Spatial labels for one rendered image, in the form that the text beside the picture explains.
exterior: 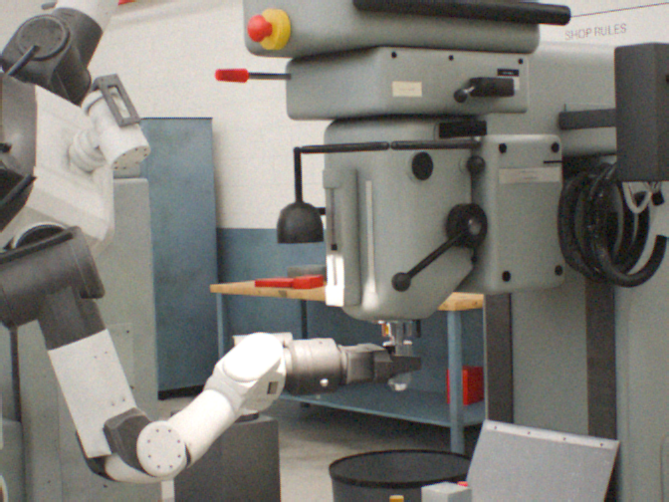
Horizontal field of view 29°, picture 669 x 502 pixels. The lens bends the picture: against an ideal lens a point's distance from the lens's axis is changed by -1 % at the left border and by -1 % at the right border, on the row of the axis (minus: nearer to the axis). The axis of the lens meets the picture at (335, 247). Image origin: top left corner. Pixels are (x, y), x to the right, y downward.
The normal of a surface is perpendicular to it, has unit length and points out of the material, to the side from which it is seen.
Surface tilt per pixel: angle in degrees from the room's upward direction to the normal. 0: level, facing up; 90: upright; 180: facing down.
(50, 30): 61
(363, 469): 86
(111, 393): 78
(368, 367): 90
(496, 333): 90
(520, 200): 90
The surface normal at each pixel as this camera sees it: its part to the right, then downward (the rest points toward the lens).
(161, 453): 0.66, -0.20
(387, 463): 0.14, -0.02
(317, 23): -0.55, 0.06
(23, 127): 0.69, -0.53
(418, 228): 0.57, 0.02
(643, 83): -0.76, 0.06
